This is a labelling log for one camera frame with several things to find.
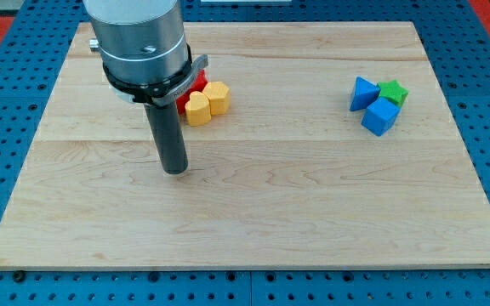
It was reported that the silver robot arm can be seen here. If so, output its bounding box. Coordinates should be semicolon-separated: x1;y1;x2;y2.
83;0;191;98

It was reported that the blue cube block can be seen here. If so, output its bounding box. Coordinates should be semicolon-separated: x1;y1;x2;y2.
361;97;401;137

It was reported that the wooden board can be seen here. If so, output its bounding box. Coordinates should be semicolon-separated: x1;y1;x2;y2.
0;22;490;271

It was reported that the yellow heart block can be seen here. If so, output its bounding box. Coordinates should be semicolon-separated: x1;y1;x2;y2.
185;91;211;127

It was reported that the yellow hexagon block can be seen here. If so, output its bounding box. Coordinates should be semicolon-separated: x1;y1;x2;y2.
202;82;231;115

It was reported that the red block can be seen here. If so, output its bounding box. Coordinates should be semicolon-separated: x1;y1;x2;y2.
176;70;208;115

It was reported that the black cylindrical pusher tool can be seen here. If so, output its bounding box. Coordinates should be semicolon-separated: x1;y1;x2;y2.
145;103;188;174

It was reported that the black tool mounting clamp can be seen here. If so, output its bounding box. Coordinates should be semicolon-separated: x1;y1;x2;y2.
103;50;208;107

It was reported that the blue triangle block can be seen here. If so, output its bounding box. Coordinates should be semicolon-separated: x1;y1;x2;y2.
349;76;380;111

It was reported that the green star block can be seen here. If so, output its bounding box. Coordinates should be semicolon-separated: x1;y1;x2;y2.
377;80;409;108

